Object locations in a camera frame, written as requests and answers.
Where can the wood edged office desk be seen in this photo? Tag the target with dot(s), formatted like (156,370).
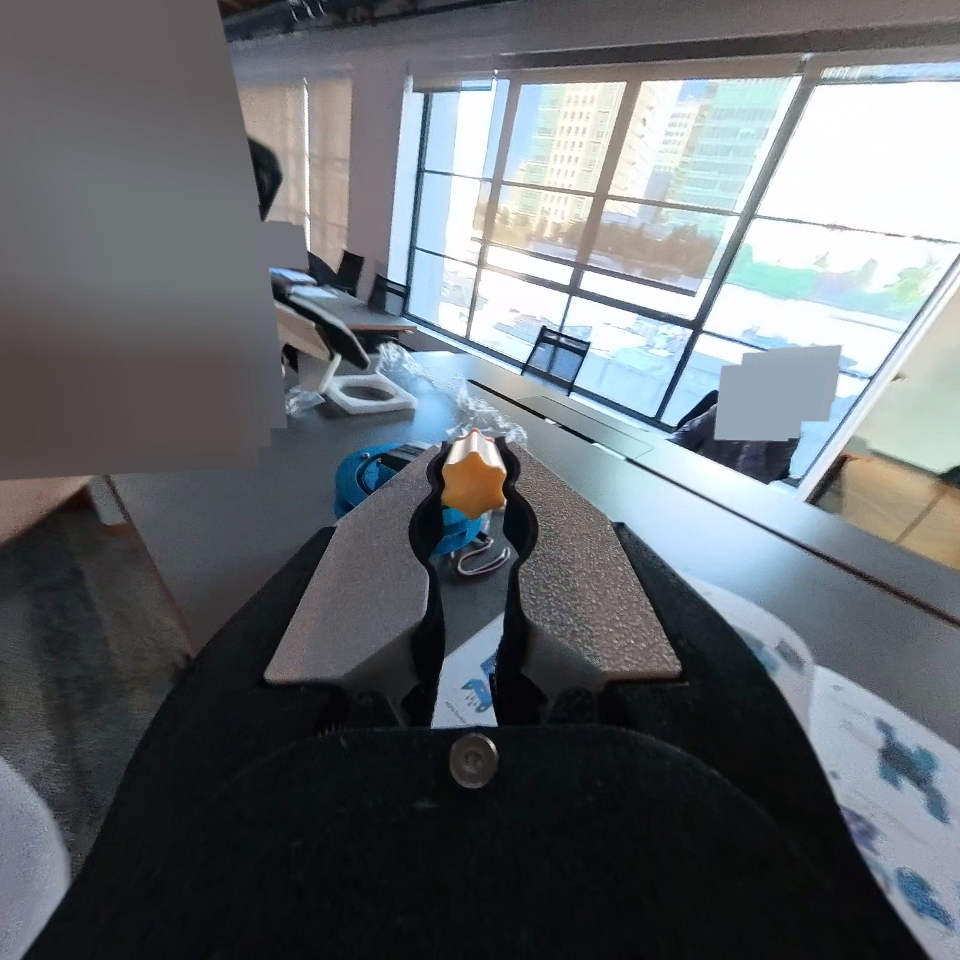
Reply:
(367,316)

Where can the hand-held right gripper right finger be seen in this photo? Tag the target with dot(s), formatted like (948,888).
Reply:
(592,592)

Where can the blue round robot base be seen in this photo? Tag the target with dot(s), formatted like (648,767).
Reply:
(364,476)

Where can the dark grey desk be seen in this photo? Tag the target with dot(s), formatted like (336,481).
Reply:
(247,525)

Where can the clear plastic bag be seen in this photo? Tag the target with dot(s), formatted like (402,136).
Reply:
(304,401)
(401,364)
(487,412)

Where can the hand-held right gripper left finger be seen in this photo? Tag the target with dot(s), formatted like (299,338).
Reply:
(352,600)

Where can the large grid window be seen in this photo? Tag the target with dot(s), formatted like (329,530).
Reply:
(600,225)

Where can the white cloth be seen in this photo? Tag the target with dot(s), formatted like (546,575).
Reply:
(26,862)

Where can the black office chair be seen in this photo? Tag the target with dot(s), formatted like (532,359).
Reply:
(556,358)
(388,294)
(349,271)

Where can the white and black stand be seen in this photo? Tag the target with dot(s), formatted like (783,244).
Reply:
(352,375)

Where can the printed instruction sheet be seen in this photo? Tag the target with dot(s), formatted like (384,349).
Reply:
(847,720)

